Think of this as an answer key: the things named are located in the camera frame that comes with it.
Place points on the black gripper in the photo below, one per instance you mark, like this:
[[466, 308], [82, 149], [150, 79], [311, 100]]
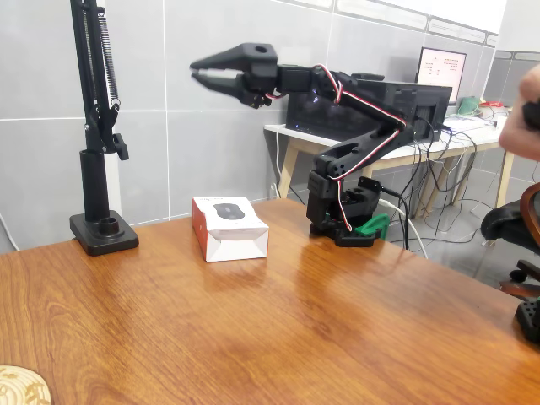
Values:
[[253, 63]]

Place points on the orange white mouse box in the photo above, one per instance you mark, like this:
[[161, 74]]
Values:
[[230, 249]]

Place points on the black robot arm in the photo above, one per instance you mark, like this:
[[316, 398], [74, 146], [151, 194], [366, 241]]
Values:
[[371, 139]]

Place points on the person's hand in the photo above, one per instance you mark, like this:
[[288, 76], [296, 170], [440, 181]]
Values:
[[516, 135]]

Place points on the white table wooden legs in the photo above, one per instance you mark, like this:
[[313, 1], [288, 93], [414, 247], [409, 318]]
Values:
[[295, 136]]

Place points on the black spring boom stand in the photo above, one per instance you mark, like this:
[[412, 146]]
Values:
[[93, 181]]

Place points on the black computer case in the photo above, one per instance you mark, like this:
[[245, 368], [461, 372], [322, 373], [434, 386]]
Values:
[[422, 101]]

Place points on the green table clamp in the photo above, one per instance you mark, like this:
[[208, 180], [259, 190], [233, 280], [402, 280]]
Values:
[[373, 225]]

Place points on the computer monitor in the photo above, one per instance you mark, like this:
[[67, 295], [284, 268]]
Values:
[[443, 67]]

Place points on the green bundle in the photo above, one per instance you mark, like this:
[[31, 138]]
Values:
[[468, 106]]

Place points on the red flat packet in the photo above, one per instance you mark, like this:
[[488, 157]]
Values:
[[490, 103]]

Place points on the black office chair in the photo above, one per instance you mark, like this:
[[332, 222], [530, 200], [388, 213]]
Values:
[[506, 223]]

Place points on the round wooden coaster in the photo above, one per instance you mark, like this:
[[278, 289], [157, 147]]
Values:
[[21, 388]]

